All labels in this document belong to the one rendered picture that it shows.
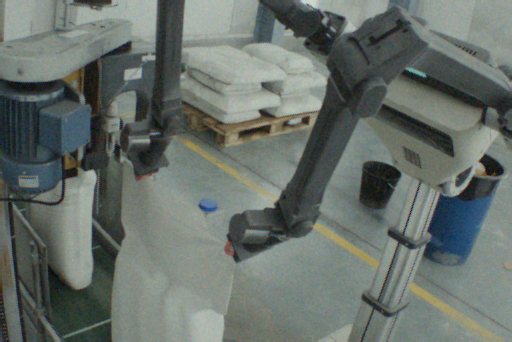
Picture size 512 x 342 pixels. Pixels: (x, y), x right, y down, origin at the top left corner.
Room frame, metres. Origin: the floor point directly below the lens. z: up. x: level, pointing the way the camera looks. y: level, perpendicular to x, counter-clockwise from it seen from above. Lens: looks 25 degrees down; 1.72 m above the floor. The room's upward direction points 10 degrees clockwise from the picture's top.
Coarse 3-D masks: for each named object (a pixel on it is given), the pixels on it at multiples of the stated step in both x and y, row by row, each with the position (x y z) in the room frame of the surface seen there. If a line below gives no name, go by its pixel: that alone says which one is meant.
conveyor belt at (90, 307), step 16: (16, 192) 2.10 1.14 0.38; (96, 256) 1.74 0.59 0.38; (48, 272) 1.57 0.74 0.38; (96, 272) 1.64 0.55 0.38; (112, 272) 1.66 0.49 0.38; (64, 288) 1.50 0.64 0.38; (96, 288) 1.54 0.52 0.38; (112, 288) 1.56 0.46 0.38; (64, 304) 1.41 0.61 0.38; (80, 304) 1.43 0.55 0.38; (96, 304) 1.45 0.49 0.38; (64, 320) 1.33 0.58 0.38; (80, 320) 1.35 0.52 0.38; (96, 320) 1.37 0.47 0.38; (64, 336) 1.25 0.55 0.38; (80, 336) 1.27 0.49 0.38; (96, 336) 1.29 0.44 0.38
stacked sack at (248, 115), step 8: (184, 96) 4.39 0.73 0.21; (192, 104) 4.31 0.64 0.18; (200, 104) 4.23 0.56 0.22; (208, 112) 4.16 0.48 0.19; (248, 112) 4.24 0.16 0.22; (256, 112) 4.30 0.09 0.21; (224, 120) 4.04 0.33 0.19; (232, 120) 4.08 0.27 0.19; (240, 120) 4.14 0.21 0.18; (248, 120) 4.23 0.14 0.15
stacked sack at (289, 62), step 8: (248, 48) 4.89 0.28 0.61; (256, 48) 4.88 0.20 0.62; (264, 48) 4.91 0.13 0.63; (272, 48) 4.96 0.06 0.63; (280, 48) 5.01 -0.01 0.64; (256, 56) 4.80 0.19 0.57; (264, 56) 4.74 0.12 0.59; (272, 56) 4.72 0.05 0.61; (280, 56) 4.73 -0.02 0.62; (288, 56) 4.77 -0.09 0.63; (296, 56) 4.82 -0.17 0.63; (280, 64) 4.60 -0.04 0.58; (288, 64) 4.61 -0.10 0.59; (296, 64) 4.67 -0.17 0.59; (304, 64) 4.76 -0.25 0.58; (312, 64) 4.85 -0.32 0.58; (288, 72) 4.58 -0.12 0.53; (296, 72) 4.66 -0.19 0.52; (304, 72) 4.75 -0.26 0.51
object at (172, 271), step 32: (128, 192) 1.31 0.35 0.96; (160, 192) 1.23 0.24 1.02; (128, 224) 1.31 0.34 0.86; (160, 224) 1.15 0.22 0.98; (192, 224) 1.08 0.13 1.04; (128, 256) 1.21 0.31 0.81; (160, 256) 1.14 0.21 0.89; (192, 256) 1.08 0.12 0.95; (224, 256) 1.03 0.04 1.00; (128, 288) 1.16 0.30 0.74; (160, 288) 1.10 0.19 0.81; (192, 288) 1.07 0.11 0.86; (224, 288) 1.02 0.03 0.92; (128, 320) 1.15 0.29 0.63; (160, 320) 1.05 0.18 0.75; (192, 320) 1.02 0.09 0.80
